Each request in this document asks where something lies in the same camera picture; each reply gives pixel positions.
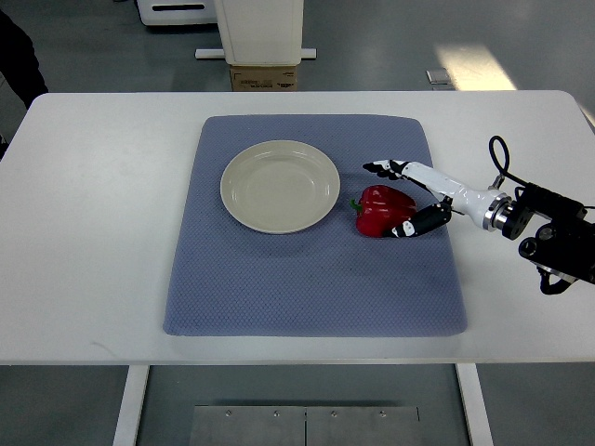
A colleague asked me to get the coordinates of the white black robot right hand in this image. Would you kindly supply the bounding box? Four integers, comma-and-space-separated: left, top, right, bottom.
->
363, 160, 511, 238

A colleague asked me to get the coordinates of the red bell pepper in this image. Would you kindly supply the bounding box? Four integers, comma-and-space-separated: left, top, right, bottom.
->
350, 185, 417, 238

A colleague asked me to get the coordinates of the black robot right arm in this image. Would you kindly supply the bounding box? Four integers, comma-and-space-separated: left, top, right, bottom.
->
486, 136, 594, 295

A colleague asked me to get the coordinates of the cream round plate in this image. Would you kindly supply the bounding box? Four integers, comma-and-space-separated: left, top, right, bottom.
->
219, 140, 340, 234

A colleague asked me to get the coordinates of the metal floor plate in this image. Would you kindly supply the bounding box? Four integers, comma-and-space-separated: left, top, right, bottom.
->
190, 405, 423, 445

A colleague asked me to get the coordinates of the grey floor socket cover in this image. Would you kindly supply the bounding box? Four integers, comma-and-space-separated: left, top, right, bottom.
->
426, 68, 452, 85

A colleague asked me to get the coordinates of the blue woven mat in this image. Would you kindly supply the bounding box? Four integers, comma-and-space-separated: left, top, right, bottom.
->
163, 114, 467, 337

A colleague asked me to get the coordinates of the right white table leg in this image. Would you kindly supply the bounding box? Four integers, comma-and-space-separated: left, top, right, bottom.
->
456, 363, 494, 446

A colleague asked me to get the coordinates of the white table leg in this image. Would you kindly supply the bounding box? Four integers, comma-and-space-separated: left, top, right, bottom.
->
112, 365, 150, 446
456, 363, 494, 446

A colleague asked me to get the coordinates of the cardboard box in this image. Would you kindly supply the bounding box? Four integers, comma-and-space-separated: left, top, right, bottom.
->
230, 66, 298, 92

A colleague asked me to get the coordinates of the white base bar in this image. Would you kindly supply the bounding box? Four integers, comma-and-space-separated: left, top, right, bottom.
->
194, 48, 317, 60

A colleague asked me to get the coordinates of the white cabinet with slot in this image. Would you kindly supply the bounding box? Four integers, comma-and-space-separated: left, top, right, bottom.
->
136, 0, 217, 26

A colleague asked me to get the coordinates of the left white table leg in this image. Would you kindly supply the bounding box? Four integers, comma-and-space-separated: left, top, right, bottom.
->
112, 365, 150, 446

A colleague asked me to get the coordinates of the white pedestal column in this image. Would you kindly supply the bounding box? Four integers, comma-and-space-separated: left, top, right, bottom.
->
215, 0, 304, 66

